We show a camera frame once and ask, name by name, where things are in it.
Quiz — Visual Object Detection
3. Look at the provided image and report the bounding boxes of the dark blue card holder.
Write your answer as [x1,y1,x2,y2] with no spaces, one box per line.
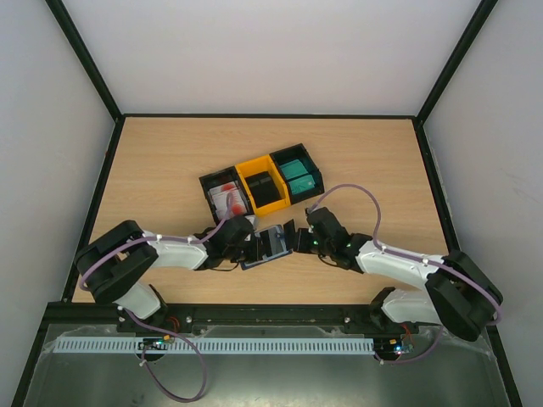
[239,224,294,270]

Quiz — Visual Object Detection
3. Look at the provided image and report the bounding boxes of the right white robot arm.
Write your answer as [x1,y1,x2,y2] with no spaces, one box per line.
[286,207,503,342]

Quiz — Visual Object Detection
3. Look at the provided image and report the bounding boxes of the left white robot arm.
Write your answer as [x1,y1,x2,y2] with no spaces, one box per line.
[75,215,271,320]

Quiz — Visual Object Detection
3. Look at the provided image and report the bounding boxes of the black card stack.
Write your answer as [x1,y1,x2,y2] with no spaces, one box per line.
[245,171,281,208]

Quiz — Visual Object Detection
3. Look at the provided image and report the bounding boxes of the red white card stack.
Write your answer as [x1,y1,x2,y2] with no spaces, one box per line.
[209,182,247,220]

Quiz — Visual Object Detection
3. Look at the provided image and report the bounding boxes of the teal card stack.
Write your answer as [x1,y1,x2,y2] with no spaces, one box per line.
[279,159,316,195]

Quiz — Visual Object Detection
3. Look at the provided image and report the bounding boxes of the yellow bin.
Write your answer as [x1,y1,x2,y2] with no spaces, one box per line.
[235,154,290,217]

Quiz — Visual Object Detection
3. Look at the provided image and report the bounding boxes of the black bin left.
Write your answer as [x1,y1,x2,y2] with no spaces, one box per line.
[199,166,254,224]

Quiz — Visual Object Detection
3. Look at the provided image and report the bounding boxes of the black bin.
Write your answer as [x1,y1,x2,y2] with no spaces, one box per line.
[270,143,324,205]
[199,166,254,224]

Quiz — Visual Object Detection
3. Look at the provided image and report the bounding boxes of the black bin right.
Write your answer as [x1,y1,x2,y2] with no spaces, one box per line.
[270,143,324,205]

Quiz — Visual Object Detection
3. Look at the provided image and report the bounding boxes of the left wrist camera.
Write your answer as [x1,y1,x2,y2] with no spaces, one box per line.
[245,215,259,230]

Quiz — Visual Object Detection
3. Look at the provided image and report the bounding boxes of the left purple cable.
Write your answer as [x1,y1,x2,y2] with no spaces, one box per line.
[79,192,211,402]

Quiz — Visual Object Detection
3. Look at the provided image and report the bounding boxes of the purple cable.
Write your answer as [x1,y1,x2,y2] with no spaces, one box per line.
[309,183,506,365]
[79,192,211,402]

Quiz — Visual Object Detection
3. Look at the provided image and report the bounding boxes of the black mounting rail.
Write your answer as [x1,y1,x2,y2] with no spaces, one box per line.
[142,304,419,335]

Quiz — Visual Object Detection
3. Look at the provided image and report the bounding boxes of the grey slotted cable duct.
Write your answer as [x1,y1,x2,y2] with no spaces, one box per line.
[53,337,374,355]

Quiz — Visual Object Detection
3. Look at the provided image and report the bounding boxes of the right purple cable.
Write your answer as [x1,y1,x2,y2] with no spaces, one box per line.
[309,183,506,365]

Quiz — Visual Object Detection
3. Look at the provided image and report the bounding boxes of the black enclosure frame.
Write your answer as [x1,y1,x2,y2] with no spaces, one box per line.
[12,1,522,406]

